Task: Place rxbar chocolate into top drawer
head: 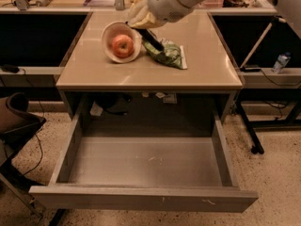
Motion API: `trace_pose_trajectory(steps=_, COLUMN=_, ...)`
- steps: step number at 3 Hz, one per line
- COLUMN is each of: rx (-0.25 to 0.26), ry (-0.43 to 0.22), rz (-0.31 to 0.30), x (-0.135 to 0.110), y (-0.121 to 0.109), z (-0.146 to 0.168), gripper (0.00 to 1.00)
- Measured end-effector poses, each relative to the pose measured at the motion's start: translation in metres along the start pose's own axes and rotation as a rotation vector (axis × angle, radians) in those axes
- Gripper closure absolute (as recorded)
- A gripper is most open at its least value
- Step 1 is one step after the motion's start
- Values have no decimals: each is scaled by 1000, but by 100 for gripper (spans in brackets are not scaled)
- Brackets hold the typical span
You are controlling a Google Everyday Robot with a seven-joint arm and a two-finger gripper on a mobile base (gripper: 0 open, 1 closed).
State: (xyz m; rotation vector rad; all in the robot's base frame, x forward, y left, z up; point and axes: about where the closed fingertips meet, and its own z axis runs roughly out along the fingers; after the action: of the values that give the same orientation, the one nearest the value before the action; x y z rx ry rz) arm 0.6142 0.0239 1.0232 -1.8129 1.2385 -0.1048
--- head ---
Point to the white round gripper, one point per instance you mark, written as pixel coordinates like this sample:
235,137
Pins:
164,0

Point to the white ceramic bowl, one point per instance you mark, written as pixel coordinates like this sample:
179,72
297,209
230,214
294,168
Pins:
120,28

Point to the black rxbar chocolate bar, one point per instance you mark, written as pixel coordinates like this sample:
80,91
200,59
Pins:
150,43

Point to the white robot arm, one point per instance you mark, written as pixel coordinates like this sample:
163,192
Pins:
290,10

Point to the pink storage drawer box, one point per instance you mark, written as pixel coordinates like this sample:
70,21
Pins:
212,3

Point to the open grey top drawer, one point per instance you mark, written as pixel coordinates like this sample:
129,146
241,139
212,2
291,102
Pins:
156,158

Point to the red apple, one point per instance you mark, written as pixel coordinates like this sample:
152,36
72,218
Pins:
122,46

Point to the green chip bag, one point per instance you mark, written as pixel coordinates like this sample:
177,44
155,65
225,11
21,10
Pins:
172,55

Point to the beige cabinet counter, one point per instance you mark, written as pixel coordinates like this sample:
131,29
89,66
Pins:
209,66

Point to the black device on ledge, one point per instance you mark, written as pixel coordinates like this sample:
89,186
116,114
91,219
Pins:
9,68

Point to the plastic water bottle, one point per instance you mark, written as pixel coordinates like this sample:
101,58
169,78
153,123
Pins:
281,62

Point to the dark office chair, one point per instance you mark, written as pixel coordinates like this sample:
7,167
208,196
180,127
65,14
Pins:
17,127

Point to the black stand with pole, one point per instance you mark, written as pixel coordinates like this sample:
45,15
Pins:
278,123

